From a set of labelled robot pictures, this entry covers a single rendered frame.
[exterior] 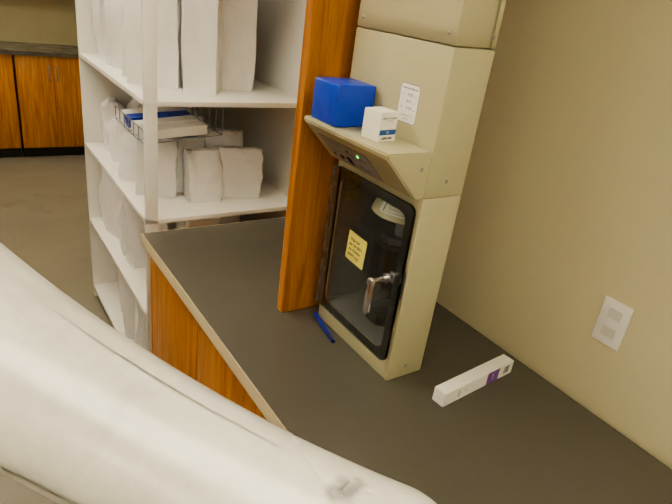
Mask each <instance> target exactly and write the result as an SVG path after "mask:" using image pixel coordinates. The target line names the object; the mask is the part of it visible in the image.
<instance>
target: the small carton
mask: <svg viewBox="0 0 672 504"><path fill-rule="evenodd" d="M398 116H399V112H398V111H395V110H391V109H388V108H385V107H365V112H364V119H363V125H362V132H361V136H363V137H365V138H368V139H371V140H373V141H376V142H385V141H394V139H395V133H396V127H397V121H398Z"/></svg>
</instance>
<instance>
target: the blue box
mask: <svg viewBox="0 0 672 504"><path fill-rule="evenodd" d="M375 93H376V86H374V85H371V84H368V83H365V82H362V81H359V80H356V79H352V78H339V77H316V78H315V86H314V95H313V105H312V114H311V116H312V117H314V118H316V119H318V120H320V121H322V122H324V123H326V124H329V125H331V126H333V127H362V125H363V119H364V112H365V107H373V106H374V100H375Z"/></svg>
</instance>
